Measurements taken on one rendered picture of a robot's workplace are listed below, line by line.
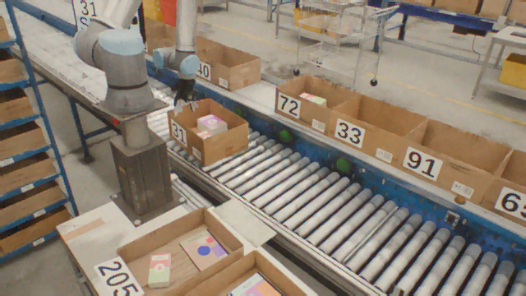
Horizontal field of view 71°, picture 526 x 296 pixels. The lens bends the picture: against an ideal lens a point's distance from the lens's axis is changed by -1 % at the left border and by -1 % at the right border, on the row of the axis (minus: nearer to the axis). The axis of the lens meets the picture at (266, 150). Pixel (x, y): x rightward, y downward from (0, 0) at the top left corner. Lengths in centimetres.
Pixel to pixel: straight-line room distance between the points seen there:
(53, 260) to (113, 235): 113
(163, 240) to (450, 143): 143
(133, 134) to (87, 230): 47
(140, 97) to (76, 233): 65
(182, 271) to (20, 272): 150
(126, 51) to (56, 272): 166
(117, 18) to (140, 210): 79
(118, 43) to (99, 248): 80
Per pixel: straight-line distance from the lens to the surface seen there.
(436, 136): 207
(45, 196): 263
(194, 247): 155
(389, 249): 166
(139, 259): 156
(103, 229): 174
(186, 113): 227
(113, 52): 143
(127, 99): 147
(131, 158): 155
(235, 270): 141
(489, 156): 203
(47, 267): 276
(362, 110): 221
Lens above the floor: 191
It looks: 33 degrees down
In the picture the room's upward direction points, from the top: 2 degrees clockwise
